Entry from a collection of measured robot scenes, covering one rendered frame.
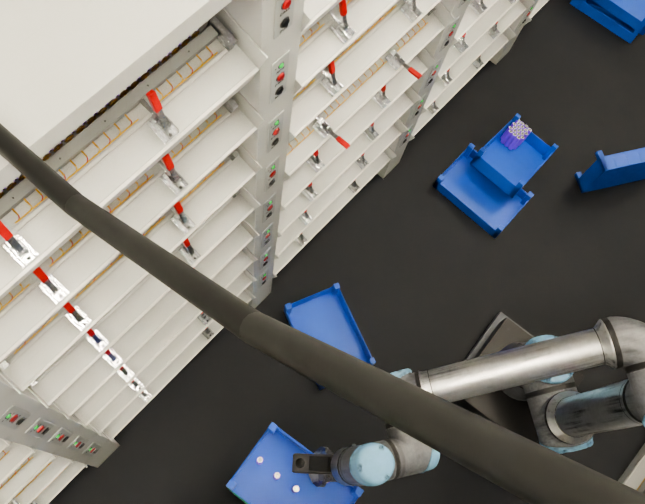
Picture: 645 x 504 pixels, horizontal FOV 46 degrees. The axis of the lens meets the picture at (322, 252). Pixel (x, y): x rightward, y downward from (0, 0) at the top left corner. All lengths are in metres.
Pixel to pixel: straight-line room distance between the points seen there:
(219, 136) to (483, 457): 1.06
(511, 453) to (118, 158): 0.87
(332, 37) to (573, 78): 1.91
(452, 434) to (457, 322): 2.33
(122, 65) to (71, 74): 0.06
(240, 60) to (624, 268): 2.06
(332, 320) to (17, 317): 1.51
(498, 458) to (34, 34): 0.75
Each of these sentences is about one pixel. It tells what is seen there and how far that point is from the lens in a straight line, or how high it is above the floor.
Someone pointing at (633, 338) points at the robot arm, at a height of 0.97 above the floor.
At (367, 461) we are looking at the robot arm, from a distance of 1.72.
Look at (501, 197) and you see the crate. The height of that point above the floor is 0.00.
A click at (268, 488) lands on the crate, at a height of 0.40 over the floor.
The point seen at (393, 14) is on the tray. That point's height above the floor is 1.14.
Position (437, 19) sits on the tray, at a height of 0.94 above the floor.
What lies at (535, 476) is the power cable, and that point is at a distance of 0.34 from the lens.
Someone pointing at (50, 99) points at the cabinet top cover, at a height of 1.75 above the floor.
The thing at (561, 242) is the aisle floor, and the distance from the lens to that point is 2.92.
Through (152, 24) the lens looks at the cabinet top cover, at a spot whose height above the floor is 1.75.
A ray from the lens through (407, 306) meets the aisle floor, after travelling 2.67.
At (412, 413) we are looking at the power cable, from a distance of 0.39.
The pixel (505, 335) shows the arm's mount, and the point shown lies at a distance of 2.59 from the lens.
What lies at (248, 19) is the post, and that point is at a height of 1.60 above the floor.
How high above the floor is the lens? 2.52
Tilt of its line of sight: 70 degrees down
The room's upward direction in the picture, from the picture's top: 16 degrees clockwise
